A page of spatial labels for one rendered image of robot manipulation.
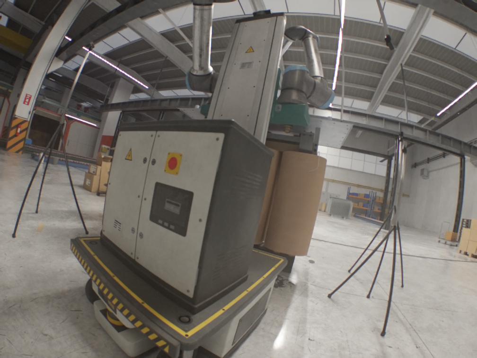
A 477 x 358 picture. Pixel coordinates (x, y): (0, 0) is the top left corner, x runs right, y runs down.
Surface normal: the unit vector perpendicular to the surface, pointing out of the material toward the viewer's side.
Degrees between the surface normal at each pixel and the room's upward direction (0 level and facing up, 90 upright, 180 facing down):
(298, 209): 90
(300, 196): 90
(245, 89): 90
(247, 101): 90
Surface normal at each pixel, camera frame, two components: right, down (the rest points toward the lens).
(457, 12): -0.21, 0.98
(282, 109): -0.45, -0.13
